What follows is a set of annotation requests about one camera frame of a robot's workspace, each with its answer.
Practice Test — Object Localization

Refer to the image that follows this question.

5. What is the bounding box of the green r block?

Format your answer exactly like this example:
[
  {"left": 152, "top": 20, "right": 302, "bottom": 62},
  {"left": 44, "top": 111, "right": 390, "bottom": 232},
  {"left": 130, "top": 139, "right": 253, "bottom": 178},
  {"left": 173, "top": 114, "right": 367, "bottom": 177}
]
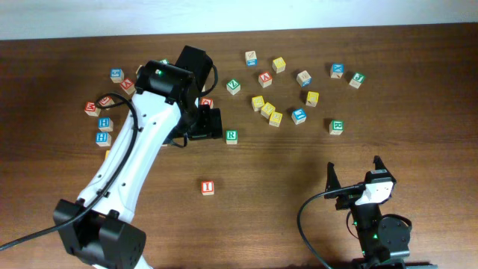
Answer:
[
  {"left": 226, "top": 130, "right": 238, "bottom": 145},
  {"left": 329, "top": 120, "right": 344, "bottom": 135}
]

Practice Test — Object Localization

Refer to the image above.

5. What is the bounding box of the red letter I block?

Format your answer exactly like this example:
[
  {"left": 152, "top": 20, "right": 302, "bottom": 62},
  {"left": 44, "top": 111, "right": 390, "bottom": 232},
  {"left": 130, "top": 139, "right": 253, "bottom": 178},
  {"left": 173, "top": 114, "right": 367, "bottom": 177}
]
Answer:
[{"left": 201, "top": 181, "right": 215, "bottom": 196}]

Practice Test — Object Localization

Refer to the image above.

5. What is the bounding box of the red A block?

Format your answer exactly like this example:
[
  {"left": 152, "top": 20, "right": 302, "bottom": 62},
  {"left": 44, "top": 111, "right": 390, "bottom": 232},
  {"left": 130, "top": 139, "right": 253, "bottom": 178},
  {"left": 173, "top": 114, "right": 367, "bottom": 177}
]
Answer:
[{"left": 258, "top": 72, "right": 273, "bottom": 88}]

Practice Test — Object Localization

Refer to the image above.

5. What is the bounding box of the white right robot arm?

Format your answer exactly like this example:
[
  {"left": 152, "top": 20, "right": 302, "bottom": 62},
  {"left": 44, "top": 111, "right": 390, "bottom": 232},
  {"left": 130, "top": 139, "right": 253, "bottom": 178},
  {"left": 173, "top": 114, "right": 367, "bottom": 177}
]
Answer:
[{"left": 325, "top": 155, "right": 437, "bottom": 269}]

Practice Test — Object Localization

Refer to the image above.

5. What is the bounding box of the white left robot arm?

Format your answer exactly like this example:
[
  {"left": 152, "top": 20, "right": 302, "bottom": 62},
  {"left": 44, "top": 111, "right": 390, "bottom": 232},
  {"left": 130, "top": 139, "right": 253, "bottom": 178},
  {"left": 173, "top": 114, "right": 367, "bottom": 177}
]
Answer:
[{"left": 53, "top": 46, "right": 223, "bottom": 269}]

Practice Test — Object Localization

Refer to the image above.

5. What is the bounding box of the red O block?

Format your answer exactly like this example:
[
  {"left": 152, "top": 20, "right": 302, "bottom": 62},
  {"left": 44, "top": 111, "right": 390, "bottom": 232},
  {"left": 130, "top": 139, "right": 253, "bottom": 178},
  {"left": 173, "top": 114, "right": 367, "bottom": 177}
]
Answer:
[{"left": 200, "top": 98, "right": 214, "bottom": 108}]

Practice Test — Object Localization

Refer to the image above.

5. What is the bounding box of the green Z block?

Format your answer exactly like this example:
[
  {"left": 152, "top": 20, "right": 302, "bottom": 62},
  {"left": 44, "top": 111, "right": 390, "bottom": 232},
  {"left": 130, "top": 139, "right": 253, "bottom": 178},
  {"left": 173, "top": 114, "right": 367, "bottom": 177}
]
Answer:
[{"left": 226, "top": 79, "right": 241, "bottom": 95}]

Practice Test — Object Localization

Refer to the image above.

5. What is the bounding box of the yellow block cluster left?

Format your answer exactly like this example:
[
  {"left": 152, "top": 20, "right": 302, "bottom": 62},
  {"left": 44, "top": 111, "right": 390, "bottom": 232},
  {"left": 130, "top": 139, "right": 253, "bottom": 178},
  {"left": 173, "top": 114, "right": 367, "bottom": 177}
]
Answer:
[{"left": 252, "top": 96, "right": 265, "bottom": 111}]

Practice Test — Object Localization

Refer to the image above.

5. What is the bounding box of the yellow block cluster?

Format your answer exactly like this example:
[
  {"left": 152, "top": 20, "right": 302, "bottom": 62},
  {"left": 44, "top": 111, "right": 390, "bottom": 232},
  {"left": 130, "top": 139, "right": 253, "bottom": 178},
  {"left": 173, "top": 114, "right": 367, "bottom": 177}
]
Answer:
[
  {"left": 269, "top": 111, "right": 283, "bottom": 127},
  {"left": 261, "top": 102, "right": 276, "bottom": 119},
  {"left": 252, "top": 96, "right": 265, "bottom": 111}
]

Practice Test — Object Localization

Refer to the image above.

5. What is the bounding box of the yellow block cluster middle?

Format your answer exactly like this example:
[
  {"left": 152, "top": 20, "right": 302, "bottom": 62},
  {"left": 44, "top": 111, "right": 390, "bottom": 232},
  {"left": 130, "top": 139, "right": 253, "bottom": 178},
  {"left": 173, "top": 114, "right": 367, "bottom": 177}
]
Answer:
[{"left": 261, "top": 102, "right": 276, "bottom": 119}]

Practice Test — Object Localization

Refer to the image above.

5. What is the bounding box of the yellow block cluster bottom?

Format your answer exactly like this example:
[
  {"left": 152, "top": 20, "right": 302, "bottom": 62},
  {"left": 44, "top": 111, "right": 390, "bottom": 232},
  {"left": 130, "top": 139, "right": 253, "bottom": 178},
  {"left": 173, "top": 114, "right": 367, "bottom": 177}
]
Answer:
[{"left": 269, "top": 111, "right": 283, "bottom": 127}]

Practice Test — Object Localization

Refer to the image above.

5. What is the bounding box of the blue I block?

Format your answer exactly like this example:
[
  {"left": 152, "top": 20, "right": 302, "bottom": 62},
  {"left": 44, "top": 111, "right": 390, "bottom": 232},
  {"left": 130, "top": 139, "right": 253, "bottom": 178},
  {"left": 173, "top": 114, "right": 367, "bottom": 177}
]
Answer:
[{"left": 291, "top": 108, "right": 307, "bottom": 125}]

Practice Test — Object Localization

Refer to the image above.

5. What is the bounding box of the blue side block top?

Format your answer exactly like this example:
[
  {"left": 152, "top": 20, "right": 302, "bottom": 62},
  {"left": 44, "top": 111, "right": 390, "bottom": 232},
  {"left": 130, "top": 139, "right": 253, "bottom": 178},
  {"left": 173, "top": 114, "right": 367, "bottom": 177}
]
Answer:
[{"left": 245, "top": 51, "right": 258, "bottom": 67}]

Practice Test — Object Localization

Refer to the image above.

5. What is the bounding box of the green J block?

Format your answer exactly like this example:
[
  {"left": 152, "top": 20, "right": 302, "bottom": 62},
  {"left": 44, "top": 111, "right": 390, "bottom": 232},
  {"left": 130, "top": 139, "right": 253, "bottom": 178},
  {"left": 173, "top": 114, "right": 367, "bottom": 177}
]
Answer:
[{"left": 349, "top": 72, "right": 366, "bottom": 89}]

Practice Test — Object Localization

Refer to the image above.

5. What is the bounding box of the yellow block right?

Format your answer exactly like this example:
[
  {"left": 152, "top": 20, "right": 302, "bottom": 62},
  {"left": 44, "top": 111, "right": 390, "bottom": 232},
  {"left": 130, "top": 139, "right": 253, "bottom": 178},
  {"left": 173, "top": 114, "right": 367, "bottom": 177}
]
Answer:
[{"left": 305, "top": 91, "right": 320, "bottom": 107}]

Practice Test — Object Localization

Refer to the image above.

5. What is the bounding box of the red N block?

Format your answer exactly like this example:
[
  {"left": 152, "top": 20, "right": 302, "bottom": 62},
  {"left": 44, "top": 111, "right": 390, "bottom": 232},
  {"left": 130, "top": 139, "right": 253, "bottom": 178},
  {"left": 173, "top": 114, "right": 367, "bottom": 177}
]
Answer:
[{"left": 119, "top": 78, "right": 135, "bottom": 95}]

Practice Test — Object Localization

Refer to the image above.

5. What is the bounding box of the yellow block top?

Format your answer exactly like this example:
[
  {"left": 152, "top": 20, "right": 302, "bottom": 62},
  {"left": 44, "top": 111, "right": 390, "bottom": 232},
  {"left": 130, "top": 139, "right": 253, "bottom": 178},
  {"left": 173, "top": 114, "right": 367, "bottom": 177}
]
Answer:
[{"left": 272, "top": 57, "right": 286, "bottom": 73}]

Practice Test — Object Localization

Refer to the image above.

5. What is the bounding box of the blue X block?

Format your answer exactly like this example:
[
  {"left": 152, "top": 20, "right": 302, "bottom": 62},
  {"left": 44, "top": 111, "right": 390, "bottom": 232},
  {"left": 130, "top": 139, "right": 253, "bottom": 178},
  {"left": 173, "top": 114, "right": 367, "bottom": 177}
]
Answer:
[{"left": 330, "top": 63, "right": 344, "bottom": 78}]

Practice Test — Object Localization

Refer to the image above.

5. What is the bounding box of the blue H block upper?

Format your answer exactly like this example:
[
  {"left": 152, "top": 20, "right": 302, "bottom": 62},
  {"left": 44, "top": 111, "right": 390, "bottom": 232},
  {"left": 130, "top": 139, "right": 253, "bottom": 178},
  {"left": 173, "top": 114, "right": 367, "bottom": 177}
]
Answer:
[{"left": 98, "top": 117, "right": 114, "bottom": 132}]

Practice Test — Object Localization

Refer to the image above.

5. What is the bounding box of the blue h block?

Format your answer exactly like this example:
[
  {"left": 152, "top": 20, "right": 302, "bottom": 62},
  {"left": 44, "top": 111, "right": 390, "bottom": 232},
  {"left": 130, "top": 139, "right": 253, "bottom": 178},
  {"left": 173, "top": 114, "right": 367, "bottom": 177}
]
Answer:
[
  {"left": 98, "top": 117, "right": 114, "bottom": 132},
  {"left": 95, "top": 132, "right": 112, "bottom": 146}
]

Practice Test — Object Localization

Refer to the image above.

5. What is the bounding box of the blue S block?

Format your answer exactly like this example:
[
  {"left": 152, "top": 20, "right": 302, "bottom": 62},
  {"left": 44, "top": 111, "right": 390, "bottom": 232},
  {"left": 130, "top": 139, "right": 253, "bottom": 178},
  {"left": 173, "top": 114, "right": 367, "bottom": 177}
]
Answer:
[{"left": 110, "top": 68, "right": 124, "bottom": 84}]

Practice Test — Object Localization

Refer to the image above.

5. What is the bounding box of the blue D side block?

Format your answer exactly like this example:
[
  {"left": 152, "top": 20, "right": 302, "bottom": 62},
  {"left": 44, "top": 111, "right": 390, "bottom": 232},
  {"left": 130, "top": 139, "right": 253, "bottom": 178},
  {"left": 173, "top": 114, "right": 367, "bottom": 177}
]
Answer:
[{"left": 296, "top": 70, "right": 312, "bottom": 87}]

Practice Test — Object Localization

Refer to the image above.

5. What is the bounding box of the red S block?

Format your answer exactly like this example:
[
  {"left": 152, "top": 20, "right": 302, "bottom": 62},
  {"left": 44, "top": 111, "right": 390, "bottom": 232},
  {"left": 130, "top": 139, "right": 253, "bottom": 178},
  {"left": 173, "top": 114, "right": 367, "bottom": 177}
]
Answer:
[{"left": 96, "top": 96, "right": 114, "bottom": 110}]

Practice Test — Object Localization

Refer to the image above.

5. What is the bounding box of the blue H block lower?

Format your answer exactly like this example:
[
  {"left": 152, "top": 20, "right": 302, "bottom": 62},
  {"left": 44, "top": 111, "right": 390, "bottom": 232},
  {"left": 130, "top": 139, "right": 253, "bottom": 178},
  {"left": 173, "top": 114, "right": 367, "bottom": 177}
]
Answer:
[{"left": 95, "top": 132, "right": 112, "bottom": 146}]

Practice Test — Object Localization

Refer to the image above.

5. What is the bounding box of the red M block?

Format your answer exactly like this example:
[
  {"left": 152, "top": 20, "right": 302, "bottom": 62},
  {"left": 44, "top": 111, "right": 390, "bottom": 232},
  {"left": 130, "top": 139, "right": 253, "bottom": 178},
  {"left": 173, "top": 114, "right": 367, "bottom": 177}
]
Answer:
[{"left": 84, "top": 102, "right": 101, "bottom": 117}]

